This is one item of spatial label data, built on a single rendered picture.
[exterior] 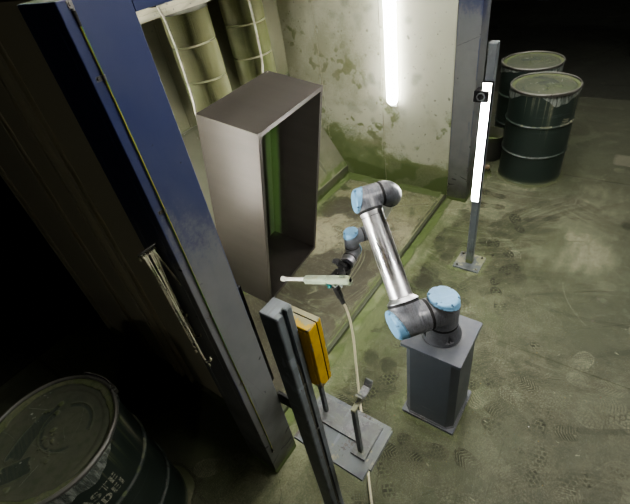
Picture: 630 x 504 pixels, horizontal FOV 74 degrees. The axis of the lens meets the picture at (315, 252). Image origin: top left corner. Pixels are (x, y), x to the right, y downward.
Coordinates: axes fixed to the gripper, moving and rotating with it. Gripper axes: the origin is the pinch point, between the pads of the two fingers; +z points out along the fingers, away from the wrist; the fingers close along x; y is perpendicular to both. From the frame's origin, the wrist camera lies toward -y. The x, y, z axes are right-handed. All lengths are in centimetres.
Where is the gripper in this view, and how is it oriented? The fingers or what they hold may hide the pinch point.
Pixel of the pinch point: (332, 284)
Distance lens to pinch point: 242.4
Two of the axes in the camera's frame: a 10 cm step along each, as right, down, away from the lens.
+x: -8.4, 0.1, 5.4
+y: 3.5, 7.7, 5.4
